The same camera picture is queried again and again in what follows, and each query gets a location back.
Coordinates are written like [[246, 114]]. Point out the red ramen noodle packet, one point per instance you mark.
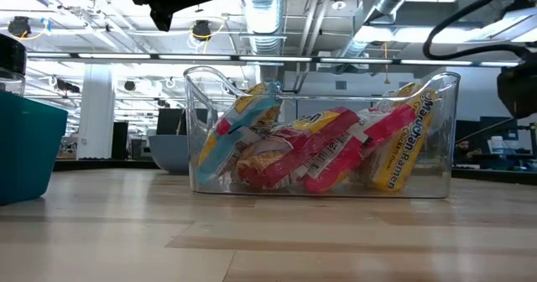
[[293, 152], [348, 160]]

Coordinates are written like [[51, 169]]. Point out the clear plastic bin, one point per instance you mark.
[[444, 156]]

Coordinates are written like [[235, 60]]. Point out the person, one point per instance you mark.
[[463, 147]]

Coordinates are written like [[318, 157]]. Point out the white bottle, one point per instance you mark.
[[497, 144]]

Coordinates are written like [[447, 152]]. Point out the glass spice jar black lid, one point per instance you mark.
[[10, 59]]

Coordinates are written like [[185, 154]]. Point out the blue bowl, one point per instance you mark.
[[168, 152]]

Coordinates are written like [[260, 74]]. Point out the long ceiling light bar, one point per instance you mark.
[[105, 55]]

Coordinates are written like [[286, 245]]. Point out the ribbed silver ventilation duct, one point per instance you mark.
[[264, 13]]

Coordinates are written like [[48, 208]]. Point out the yellow chicken ramen packet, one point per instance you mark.
[[403, 156]]

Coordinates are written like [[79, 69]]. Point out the blue ramen noodle packet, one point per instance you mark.
[[235, 126]]

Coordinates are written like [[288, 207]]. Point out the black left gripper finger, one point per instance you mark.
[[163, 17]]

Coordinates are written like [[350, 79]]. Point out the dark teal plastic tray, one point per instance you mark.
[[29, 147]]

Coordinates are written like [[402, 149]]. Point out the black cabinet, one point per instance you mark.
[[120, 141]]

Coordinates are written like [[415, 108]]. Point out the dark desk monitor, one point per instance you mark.
[[499, 124], [170, 120]]

